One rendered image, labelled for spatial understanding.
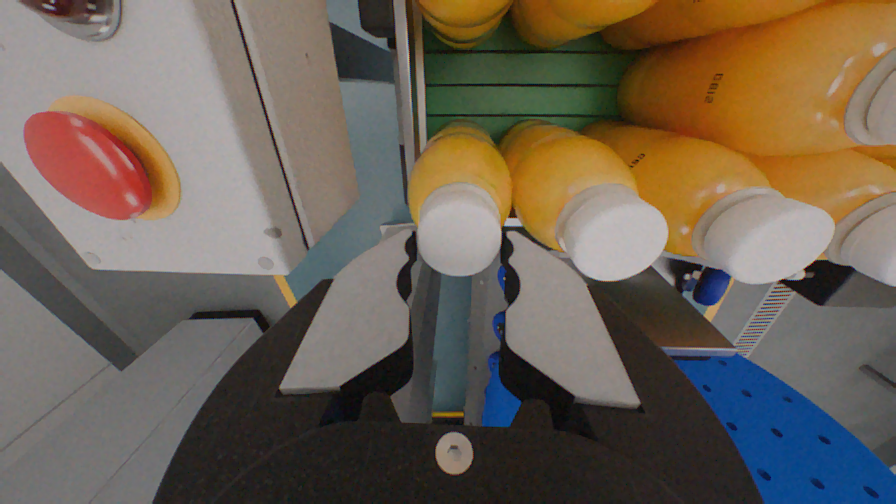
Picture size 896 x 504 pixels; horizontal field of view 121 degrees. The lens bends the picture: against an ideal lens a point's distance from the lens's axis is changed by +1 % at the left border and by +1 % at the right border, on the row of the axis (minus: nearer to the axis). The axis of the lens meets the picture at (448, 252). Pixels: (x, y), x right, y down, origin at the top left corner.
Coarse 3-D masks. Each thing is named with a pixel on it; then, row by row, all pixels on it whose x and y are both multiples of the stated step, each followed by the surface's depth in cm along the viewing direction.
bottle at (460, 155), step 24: (456, 120) 24; (432, 144) 16; (456, 144) 15; (480, 144) 15; (432, 168) 14; (456, 168) 13; (480, 168) 13; (504, 168) 15; (408, 192) 16; (432, 192) 13; (480, 192) 13; (504, 192) 14; (504, 216) 15
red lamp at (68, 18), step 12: (24, 0) 6; (36, 0) 6; (48, 0) 6; (60, 0) 6; (72, 0) 6; (84, 0) 7; (36, 12) 7; (48, 12) 7; (60, 12) 7; (72, 12) 7; (84, 12) 7
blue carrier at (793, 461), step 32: (704, 384) 23; (736, 384) 23; (768, 384) 23; (512, 416) 21; (736, 416) 20; (768, 416) 20; (800, 416) 20; (768, 448) 19; (800, 448) 19; (832, 448) 18; (864, 448) 18; (768, 480) 17; (800, 480) 17; (832, 480) 17; (864, 480) 17
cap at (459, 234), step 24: (456, 192) 12; (432, 216) 11; (456, 216) 11; (480, 216) 11; (432, 240) 12; (456, 240) 12; (480, 240) 12; (432, 264) 12; (456, 264) 12; (480, 264) 12
